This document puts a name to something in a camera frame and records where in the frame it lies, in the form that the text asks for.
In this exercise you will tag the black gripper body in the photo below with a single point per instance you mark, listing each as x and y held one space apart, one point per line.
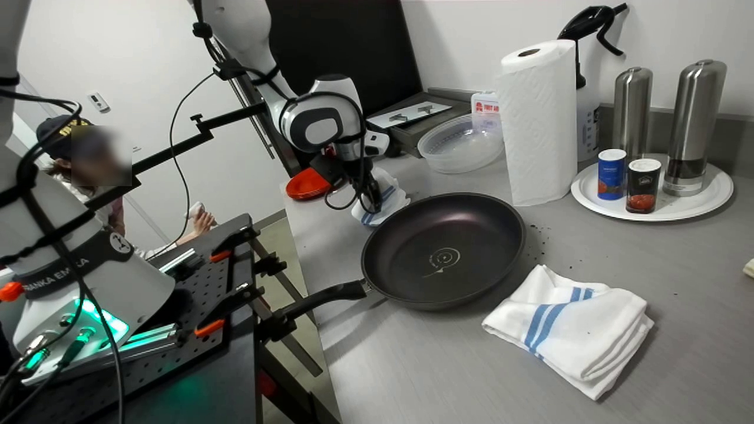
359 177

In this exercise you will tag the white blue-striped towel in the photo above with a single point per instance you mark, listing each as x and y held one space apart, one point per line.
394 199
584 333

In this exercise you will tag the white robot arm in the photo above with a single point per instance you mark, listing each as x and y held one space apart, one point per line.
323 121

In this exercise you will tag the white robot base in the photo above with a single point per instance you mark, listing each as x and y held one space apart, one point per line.
79 276

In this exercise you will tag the black frying pan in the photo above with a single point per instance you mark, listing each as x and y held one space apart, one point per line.
433 256

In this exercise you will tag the white paper towel roll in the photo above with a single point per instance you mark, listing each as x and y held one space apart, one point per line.
538 110

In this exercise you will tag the folded white blue-striped towel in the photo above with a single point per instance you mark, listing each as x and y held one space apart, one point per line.
584 333

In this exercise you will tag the red plate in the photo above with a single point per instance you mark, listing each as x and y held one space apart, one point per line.
306 185

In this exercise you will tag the clear plastic bowl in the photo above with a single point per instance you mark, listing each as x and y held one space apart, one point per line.
460 146

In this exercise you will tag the black monitor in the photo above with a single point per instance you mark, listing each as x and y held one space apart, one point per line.
359 38

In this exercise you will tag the black perforated mounting board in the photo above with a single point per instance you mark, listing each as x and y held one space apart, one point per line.
187 366

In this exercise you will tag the blue spice jar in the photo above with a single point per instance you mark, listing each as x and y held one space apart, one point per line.
610 173

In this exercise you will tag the red spice jar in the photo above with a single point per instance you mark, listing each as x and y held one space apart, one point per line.
641 185

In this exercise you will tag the left steel grinder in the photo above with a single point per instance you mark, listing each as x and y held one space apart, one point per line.
632 110

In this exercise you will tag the steel grinder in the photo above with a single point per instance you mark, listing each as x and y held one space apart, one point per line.
632 110
697 94

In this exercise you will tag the right steel grinder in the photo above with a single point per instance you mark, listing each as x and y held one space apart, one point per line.
697 94

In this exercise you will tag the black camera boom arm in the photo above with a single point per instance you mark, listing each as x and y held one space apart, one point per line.
205 130

